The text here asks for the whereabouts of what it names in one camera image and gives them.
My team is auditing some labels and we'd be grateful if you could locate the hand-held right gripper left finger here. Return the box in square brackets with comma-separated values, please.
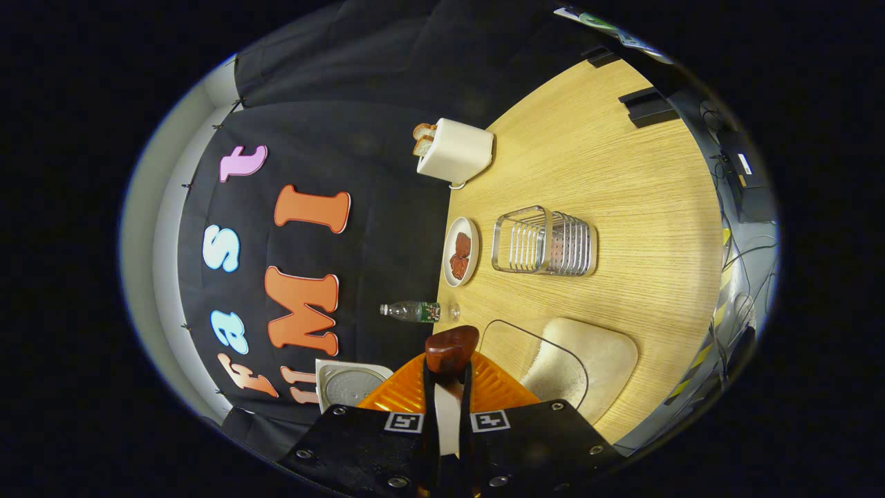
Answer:
[279, 353, 441, 498]

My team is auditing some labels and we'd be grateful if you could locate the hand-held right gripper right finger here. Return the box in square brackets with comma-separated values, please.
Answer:
[456, 351, 624, 498]

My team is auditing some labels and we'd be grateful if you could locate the white rice cooker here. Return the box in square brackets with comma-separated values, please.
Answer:
[315, 358, 463, 457]

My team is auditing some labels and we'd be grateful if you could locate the brown wooden spoon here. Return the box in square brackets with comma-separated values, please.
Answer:
[424, 324, 481, 402]

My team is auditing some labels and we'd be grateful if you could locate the shallow rice tray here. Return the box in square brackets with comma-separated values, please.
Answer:
[478, 317, 639, 424]

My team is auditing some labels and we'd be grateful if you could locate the metal wire chopstick holder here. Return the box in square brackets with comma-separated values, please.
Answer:
[492, 205, 599, 277]

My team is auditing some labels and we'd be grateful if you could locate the clear plastic water bottle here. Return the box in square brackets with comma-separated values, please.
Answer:
[380, 300, 442, 324]

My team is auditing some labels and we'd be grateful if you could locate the white plate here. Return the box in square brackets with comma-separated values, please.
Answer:
[442, 216, 481, 288]

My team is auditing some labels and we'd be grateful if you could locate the white toaster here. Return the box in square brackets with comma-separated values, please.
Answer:
[416, 118, 496, 187]

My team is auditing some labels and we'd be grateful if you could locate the black electronic box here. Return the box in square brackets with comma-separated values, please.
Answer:
[718, 130, 776, 224]

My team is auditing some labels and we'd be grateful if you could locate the black table clamp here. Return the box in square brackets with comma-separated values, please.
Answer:
[584, 44, 621, 68]
[617, 86, 682, 129]

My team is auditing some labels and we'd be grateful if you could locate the white green printed sheet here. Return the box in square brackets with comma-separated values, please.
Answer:
[553, 6, 675, 64]

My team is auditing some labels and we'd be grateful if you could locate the black cable bundle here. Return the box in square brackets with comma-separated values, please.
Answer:
[711, 221, 779, 362]

